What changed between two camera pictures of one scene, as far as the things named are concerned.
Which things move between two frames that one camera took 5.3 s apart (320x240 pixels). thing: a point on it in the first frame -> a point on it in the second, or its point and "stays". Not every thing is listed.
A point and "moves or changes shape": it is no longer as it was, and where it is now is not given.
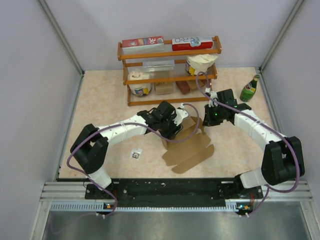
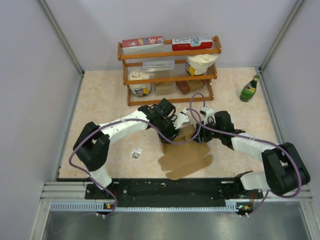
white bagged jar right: [197, 63] stays
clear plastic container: [158, 66] stays
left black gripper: [174, 130] stays
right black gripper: [208, 120] -> [201, 134]
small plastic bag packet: [136, 153] stays
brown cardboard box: [183, 155] moves or changes shape
